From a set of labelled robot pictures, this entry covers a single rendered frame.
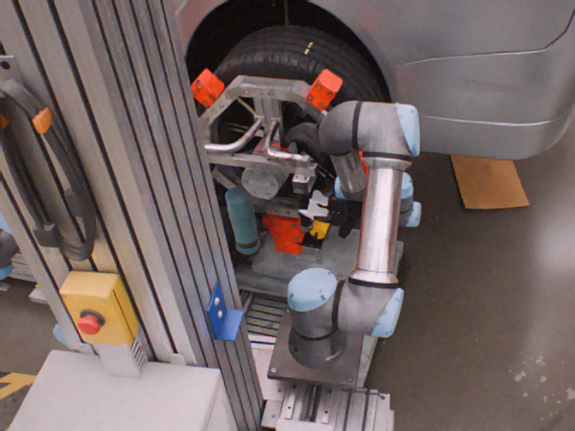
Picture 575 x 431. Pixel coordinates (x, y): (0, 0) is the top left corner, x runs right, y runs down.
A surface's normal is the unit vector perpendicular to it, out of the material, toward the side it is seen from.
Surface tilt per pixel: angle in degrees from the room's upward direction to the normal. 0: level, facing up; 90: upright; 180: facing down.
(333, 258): 0
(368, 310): 48
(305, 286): 7
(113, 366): 90
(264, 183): 90
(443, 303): 0
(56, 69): 90
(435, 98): 90
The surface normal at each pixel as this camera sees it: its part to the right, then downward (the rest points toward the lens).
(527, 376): -0.11, -0.74
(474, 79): -0.33, 0.66
